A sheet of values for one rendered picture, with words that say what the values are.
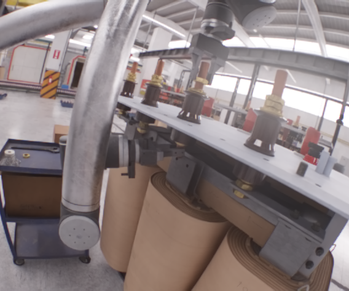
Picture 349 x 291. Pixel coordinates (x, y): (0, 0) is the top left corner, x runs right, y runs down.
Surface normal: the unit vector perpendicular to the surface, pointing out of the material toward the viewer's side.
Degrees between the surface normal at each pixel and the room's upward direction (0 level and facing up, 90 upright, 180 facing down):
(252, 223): 90
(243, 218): 90
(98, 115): 81
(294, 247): 90
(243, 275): 90
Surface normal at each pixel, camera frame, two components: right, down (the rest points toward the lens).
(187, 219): -0.43, 0.10
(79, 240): 0.42, 0.17
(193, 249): 0.02, 0.25
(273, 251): -0.76, -0.07
